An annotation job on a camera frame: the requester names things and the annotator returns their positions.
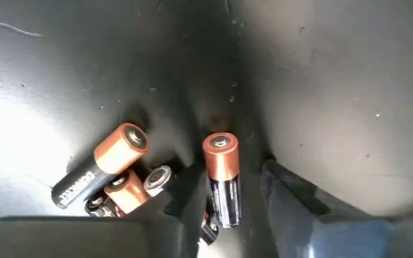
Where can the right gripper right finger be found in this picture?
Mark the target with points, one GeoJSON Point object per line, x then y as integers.
{"type": "Point", "coordinates": [335, 236]}

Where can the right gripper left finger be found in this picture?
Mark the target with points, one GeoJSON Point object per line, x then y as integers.
{"type": "Point", "coordinates": [84, 240]}

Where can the silver black Energizer AA battery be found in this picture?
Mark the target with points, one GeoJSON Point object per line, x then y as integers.
{"type": "Point", "coordinates": [209, 229]}
{"type": "Point", "coordinates": [100, 209]}
{"type": "Point", "coordinates": [158, 177]}

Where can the black copper Duracell AA battery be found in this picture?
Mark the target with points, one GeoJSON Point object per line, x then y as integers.
{"type": "Point", "coordinates": [125, 190]}
{"type": "Point", "coordinates": [222, 179]}
{"type": "Point", "coordinates": [99, 165]}

